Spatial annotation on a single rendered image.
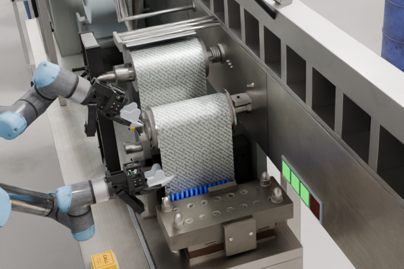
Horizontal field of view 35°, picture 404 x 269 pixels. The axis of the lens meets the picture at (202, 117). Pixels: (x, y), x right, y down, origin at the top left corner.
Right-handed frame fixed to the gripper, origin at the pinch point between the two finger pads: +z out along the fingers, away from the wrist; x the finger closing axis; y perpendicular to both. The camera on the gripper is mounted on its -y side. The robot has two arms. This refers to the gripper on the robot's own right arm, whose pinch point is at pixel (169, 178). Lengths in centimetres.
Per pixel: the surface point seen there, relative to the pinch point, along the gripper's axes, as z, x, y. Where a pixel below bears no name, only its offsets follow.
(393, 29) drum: 223, 214, -72
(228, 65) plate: 30.0, 24.1, 22.8
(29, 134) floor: -46, 245, -109
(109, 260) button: -24.3, -10.9, -16.6
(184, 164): 5.0, -0.3, 3.8
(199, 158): 10.3, -0.2, 4.9
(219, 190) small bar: 14.0, -6.4, -4.6
